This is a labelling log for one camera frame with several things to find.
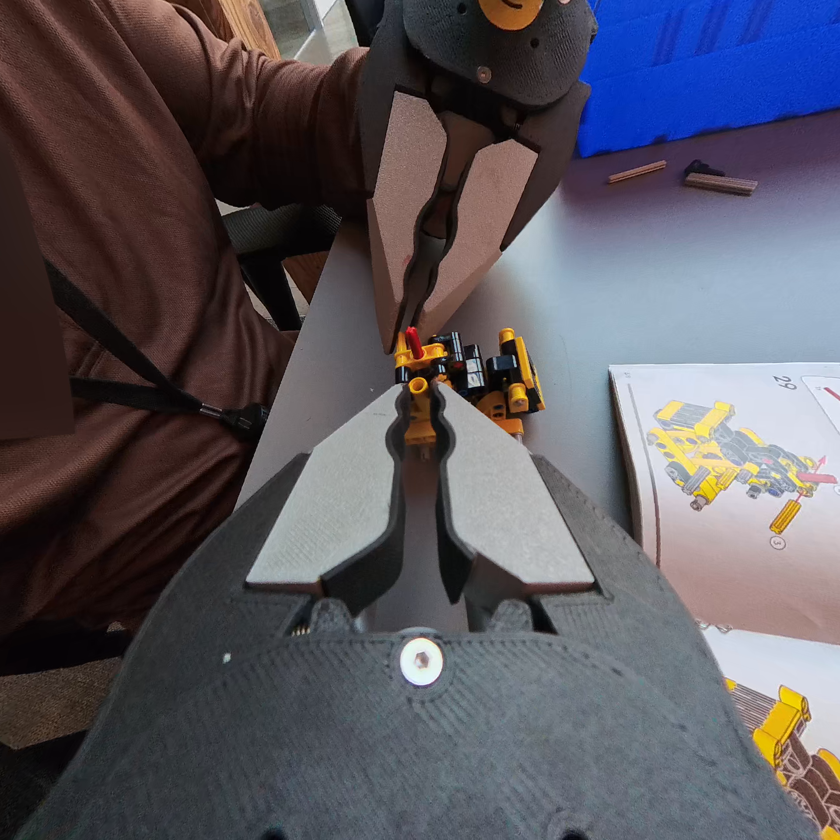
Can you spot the black chair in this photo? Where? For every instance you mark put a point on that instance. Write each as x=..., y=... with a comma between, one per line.
x=282, y=229

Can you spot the small black lego piece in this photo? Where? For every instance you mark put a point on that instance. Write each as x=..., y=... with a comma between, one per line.
x=702, y=168

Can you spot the person's left forearm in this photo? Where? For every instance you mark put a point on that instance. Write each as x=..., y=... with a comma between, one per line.
x=295, y=131

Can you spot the lego instruction booklet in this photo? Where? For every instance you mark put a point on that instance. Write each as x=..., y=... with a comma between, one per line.
x=722, y=571

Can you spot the person's torso in brown shirt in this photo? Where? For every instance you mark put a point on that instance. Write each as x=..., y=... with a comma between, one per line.
x=131, y=197

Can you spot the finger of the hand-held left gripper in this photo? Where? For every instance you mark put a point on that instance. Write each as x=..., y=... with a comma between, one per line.
x=495, y=197
x=407, y=177

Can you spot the wide wooden stick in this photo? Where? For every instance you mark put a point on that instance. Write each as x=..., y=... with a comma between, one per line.
x=720, y=184

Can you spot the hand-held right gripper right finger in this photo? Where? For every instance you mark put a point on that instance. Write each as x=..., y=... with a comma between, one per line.
x=512, y=518

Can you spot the thin wooden stick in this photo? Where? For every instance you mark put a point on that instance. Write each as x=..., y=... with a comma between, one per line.
x=636, y=171

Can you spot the red lego axle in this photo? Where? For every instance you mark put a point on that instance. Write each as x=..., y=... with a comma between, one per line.
x=414, y=342

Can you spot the blue plastic bin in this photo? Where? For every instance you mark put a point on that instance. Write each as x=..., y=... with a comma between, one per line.
x=709, y=85

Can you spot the yellow and black lego model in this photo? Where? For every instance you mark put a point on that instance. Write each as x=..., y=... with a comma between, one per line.
x=499, y=380

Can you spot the wooden panel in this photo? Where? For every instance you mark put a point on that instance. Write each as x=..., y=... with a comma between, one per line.
x=246, y=23

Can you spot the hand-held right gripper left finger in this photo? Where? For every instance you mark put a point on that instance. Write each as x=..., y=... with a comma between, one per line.
x=334, y=505

